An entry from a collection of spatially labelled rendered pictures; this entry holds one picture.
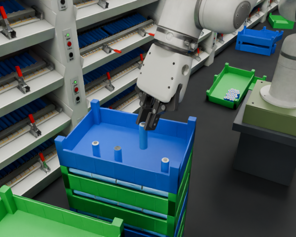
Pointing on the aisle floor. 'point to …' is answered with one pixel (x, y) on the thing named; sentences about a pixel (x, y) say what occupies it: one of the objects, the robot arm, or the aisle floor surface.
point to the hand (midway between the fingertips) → (148, 118)
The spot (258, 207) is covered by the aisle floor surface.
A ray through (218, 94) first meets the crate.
